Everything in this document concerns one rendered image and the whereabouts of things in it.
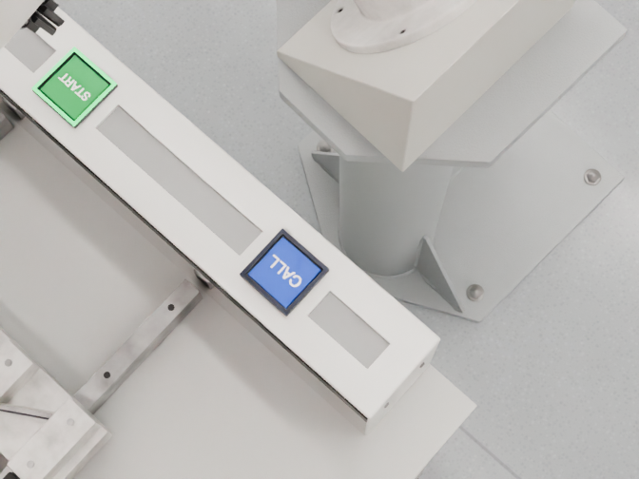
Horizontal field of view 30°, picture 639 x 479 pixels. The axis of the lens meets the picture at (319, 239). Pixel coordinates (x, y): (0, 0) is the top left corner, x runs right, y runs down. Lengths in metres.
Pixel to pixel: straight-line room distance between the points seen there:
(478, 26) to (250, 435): 0.44
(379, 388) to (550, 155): 1.13
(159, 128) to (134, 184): 0.06
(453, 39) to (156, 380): 0.43
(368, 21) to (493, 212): 0.94
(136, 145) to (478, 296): 1.02
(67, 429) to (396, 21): 0.48
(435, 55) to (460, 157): 0.18
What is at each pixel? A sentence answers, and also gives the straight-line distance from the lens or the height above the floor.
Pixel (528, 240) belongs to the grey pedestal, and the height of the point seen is 0.01.
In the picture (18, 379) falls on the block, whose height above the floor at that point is 0.91.
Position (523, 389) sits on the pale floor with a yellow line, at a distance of 2.02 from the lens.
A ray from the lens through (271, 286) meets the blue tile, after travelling 1.04.
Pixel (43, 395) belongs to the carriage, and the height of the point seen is 0.88.
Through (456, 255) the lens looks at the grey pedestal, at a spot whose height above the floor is 0.01.
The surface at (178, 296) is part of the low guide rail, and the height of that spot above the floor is 0.85.
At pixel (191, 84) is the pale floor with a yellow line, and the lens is 2.15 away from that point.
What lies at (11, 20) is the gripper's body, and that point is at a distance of 0.91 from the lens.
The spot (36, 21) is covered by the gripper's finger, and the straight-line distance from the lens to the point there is 0.96.
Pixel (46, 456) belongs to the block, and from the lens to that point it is 1.10.
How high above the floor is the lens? 1.97
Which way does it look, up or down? 75 degrees down
